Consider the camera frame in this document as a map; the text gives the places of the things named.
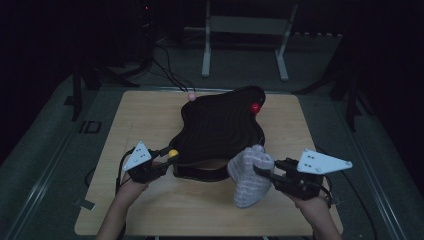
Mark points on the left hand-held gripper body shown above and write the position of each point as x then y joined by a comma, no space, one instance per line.
143,166

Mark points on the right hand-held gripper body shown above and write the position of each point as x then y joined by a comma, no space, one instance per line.
310,180

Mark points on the yellow ball knob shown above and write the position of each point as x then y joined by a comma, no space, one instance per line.
173,153

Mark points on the purple white fluffy cloth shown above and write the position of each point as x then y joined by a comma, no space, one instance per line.
248,180

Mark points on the black wavy tray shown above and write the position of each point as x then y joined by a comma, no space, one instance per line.
220,130

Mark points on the pink ball knob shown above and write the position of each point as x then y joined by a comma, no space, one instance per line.
192,97

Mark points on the red ball knob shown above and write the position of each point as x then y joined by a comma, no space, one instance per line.
255,108

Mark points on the person's right hand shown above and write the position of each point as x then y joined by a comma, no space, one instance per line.
313,205

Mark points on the person's left hand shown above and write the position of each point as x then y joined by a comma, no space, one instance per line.
133,190

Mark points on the grey tape piece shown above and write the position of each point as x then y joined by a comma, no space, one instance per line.
85,204

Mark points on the black tripod stand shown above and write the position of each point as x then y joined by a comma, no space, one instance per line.
350,110
77,93

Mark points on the black pole with red light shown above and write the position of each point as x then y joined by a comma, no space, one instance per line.
146,30

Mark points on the white metal stand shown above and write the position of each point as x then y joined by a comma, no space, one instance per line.
246,25

